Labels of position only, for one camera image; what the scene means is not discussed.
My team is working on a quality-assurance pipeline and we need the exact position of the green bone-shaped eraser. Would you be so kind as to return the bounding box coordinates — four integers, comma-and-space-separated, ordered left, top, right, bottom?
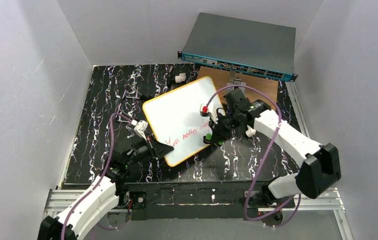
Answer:
203, 133, 224, 146

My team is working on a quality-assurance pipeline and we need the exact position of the black and white marker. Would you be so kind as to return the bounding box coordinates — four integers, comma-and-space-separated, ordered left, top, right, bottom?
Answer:
165, 66, 186, 87

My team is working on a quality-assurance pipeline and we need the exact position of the grey metal bracket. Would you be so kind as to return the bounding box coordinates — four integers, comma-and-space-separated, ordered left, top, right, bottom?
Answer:
227, 70, 244, 86

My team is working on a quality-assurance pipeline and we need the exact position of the aluminium frame rail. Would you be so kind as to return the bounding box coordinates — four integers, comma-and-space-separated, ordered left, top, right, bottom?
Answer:
38, 187, 346, 240

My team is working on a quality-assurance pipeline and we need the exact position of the teal network switch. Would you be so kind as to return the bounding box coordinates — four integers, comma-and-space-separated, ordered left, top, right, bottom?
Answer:
178, 12, 298, 82

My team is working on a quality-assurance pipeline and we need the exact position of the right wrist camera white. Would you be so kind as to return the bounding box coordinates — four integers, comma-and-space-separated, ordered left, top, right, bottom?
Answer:
200, 102, 226, 124

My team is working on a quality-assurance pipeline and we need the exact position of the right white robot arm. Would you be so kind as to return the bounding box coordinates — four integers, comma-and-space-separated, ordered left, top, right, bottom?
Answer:
200, 87, 341, 203

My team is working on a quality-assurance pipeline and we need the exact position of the wooden board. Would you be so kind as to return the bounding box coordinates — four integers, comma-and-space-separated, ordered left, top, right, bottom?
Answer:
196, 66, 279, 110

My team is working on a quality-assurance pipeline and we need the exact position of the yellow-framed whiteboard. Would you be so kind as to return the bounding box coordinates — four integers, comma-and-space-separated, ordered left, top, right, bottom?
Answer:
142, 76, 223, 167

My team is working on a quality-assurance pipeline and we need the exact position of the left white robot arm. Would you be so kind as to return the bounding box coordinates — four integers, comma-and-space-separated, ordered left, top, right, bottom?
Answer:
37, 134, 174, 240

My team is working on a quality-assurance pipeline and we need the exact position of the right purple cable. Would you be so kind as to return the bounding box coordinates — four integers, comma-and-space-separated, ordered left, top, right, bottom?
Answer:
202, 84, 302, 229

